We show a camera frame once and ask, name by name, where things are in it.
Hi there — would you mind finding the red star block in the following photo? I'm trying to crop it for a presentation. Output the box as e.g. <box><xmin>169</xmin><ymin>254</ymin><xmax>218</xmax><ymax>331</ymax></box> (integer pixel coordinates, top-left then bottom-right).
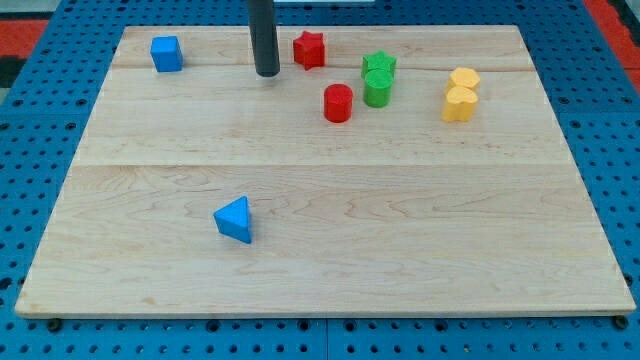
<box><xmin>293</xmin><ymin>30</ymin><xmax>326</xmax><ymax>71</ymax></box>

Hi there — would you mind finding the green star block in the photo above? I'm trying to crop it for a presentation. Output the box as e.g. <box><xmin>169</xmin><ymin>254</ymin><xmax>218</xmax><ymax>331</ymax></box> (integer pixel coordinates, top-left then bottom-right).
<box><xmin>361</xmin><ymin>50</ymin><xmax>397</xmax><ymax>79</ymax></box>

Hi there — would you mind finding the blue cube block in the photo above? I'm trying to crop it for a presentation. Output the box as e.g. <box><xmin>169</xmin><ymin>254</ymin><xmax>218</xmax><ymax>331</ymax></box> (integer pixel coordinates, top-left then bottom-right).
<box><xmin>150</xmin><ymin>36</ymin><xmax>183</xmax><ymax>72</ymax></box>

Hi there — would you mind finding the blue triangle block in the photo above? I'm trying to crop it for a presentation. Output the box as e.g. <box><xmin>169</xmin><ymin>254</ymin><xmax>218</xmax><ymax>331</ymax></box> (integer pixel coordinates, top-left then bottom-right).
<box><xmin>213</xmin><ymin>196</ymin><xmax>252</xmax><ymax>244</ymax></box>

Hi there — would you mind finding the light wooden board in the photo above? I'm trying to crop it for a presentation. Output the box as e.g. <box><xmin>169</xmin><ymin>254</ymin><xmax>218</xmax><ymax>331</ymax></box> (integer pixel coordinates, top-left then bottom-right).
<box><xmin>15</xmin><ymin>25</ymin><xmax>636</xmax><ymax>319</ymax></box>

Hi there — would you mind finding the yellow hexagon block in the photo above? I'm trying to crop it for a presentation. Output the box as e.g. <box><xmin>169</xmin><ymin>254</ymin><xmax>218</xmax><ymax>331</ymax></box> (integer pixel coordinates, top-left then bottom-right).
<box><xmin>445</xmin><ymin>67</ymin><xmax>481</xmax><ymax>92</ymax></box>

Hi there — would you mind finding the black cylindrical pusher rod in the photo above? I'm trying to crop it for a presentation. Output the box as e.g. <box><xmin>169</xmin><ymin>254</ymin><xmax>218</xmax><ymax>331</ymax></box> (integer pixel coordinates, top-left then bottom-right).
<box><xmin>247</xmin><ymin>0</ymin><xmax>280</xmax><ymax>77</ymax></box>

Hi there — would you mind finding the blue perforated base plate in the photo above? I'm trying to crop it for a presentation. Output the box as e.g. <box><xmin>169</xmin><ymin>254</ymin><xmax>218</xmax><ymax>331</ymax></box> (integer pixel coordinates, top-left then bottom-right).
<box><xmin>1</xmin><ymin>1</ymin><xmax>639</xmax><ymax>359</ymax></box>

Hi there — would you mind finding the green cylinder block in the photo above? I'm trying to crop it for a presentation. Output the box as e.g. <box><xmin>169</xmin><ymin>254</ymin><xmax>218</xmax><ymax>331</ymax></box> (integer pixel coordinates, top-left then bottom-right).
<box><xmin>363</xmin><ymin>69</ymin><xmax>394</xmax><ymax>108</ymax></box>

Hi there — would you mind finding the red cylinder block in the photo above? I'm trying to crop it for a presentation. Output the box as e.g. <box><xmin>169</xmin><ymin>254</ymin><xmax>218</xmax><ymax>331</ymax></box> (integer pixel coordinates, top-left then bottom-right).
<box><xmin>324</xmin><ymin>84</ymin><xmax>354</xmax><ymax>123</ymax></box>

